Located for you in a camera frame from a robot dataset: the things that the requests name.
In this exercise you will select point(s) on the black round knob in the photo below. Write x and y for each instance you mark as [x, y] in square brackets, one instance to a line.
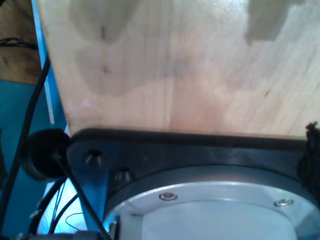
[45, 152]

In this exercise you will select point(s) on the black table clamp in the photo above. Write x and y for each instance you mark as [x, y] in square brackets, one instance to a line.
[311, 155]

